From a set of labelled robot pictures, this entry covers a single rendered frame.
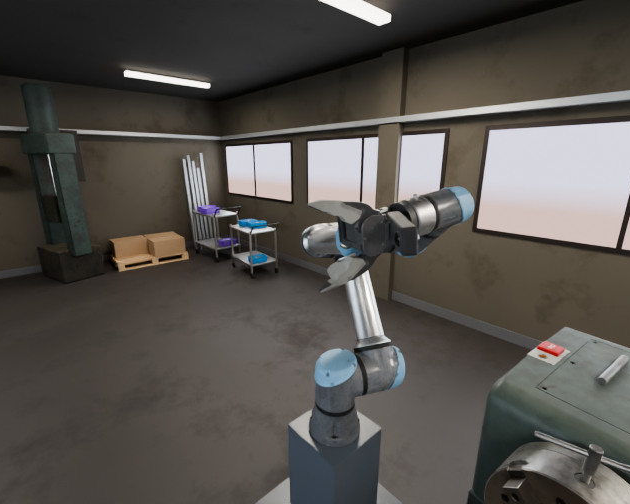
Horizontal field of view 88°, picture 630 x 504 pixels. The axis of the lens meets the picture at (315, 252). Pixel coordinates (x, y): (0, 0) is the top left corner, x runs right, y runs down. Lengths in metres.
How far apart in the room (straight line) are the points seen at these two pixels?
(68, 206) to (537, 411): 6.04
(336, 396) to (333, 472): 0.19
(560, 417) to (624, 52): 3.11
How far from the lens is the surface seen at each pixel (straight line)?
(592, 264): 3.78
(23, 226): 7.31
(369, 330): 1.02
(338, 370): 0.94
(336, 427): 1.04
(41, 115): 6.50
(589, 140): 3.69
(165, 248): 6.75
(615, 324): 3.90
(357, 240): 0.57
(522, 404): 1.12
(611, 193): 3.66
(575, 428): 1.10
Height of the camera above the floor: 1.87
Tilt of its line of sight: 16 degrees down
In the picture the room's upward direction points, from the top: straight up
